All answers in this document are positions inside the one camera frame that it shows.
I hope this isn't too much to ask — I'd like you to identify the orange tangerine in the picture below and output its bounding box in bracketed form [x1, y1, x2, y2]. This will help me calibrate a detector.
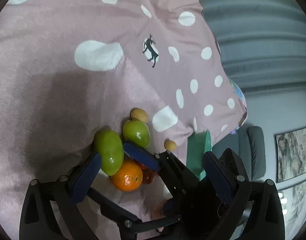
[110, 160, 143, 192]

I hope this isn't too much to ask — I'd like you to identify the green fruit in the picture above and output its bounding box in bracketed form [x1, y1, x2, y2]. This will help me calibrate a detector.
[123, 119, 150, 149]

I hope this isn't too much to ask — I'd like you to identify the large green mango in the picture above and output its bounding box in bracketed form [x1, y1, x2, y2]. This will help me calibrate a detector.
[94, 129, 124, 176]

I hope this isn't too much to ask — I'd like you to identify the small tan longan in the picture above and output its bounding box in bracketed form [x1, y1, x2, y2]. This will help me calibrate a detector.
[130, 108, 148, 123]

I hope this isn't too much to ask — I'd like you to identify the green plastic bowl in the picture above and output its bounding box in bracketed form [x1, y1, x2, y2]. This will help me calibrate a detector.
[186, 130, 212, 181]

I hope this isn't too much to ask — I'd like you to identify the grey sofa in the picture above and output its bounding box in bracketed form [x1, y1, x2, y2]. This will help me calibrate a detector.
[212, 126, 266, 181]

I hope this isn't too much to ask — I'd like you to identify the framed ink painting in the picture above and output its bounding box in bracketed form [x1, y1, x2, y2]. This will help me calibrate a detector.
[275, 127, 306, 183]

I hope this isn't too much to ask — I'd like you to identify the pink polka dot cloth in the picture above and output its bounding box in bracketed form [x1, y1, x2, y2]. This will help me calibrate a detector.
[0, 0, 246, 239]

